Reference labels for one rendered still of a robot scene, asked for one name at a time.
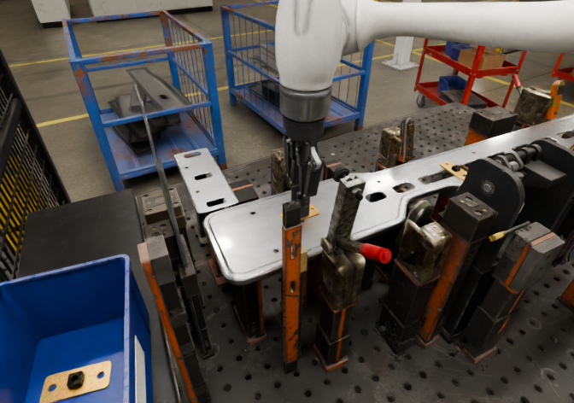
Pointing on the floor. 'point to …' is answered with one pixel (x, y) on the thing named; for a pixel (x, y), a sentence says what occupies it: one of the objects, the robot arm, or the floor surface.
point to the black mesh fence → (10, 119)
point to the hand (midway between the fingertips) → (300, 201)
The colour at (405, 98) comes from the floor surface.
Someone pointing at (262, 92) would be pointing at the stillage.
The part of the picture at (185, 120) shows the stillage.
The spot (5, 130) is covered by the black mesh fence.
